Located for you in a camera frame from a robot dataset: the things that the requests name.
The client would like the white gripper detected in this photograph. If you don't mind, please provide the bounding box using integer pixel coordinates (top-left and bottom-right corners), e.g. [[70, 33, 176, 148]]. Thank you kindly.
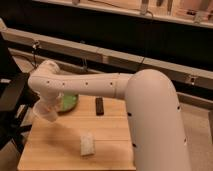
[[38, 93, 63, 112]]

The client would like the white ceramic cup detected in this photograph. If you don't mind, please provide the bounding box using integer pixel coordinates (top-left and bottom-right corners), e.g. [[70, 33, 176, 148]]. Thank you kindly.
[[33, 101, 58, 122]]

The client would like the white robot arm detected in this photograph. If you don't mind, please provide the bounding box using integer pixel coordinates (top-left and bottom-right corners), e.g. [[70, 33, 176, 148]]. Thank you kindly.
[[28, 60, 191, 171]]

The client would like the green bowl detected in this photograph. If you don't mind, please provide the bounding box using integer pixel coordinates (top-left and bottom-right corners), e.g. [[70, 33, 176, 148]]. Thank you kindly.
[[56, 94, 78, 113]]

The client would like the black chair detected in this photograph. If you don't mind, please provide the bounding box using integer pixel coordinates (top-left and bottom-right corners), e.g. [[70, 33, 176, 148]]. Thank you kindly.
[[0, 33, 39, 153]]

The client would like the small black rectangular block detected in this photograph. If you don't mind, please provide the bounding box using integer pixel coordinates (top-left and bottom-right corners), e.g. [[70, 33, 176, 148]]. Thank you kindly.
[[95, 97, 104, 116]]

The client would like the white sponge block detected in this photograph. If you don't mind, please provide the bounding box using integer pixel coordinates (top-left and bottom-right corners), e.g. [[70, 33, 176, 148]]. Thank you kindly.
[[80, 133, 95, 156]]

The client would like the wooden table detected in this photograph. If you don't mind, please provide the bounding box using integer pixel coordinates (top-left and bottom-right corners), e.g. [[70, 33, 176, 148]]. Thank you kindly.
[[18, 96, 135, 171]]

